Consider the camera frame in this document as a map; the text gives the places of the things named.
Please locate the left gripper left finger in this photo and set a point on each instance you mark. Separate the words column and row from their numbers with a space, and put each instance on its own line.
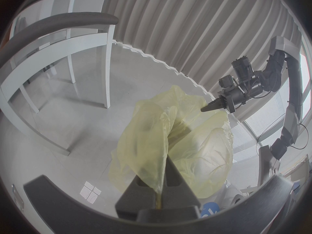
column 129, row 201

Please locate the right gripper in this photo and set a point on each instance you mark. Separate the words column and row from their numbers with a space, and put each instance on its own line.
column 234, row 97

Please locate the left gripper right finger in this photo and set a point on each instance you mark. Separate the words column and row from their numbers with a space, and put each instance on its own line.
column 180, row 191

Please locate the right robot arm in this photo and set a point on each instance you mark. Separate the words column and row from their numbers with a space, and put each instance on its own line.
column 293, row 86

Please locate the window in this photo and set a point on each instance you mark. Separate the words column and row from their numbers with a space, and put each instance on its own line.
column 265, row 116

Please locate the white curtain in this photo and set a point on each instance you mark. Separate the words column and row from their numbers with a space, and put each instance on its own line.
column 195, row 21

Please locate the white chair grey seat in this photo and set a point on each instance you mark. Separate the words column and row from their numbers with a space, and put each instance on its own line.
column 73, row 21

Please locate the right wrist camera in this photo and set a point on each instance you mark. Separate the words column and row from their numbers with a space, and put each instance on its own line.
column 226, row 82

